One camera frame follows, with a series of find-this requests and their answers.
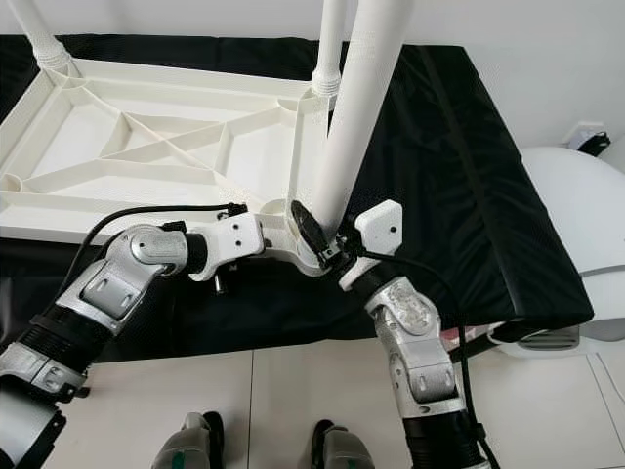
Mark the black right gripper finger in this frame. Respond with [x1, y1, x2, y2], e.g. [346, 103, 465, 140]
[290, 200, 338, 263]

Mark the white ribbed plastic table top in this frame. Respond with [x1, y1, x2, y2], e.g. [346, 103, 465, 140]
[0, 57, 338, 277]

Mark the black quilted bench cover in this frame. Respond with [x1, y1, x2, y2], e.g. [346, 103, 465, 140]
[0, 34, 595, 362]

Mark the small pink object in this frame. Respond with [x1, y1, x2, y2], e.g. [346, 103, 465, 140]
[449, 320, 484, 338]

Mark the black metal bench leg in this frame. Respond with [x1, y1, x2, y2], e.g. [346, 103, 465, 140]
[459, 332, 494, 353]
[59, 383, 94, 400]

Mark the silver robot left leg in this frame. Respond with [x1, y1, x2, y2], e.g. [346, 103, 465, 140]
[153, 412, 224, 469]

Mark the silver robot leg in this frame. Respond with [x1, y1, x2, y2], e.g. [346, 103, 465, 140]
[153, 412, 224, 469]
[308, 418, 377, 469]

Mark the silver robot right leg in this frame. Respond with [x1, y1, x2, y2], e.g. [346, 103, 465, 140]
[308, 418, 377, 469]

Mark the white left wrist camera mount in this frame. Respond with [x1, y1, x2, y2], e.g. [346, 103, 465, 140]
[190, 210, 267, 284]

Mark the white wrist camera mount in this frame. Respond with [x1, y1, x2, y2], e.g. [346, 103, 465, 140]
[340, 199, 404, 292]
[190, 210, 267, 284]

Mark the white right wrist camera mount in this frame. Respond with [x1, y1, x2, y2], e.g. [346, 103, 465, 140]
[340, 199, 404, 292]

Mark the wall socket with black plug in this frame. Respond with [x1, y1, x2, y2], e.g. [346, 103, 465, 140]
[571, 122, 611, 155]

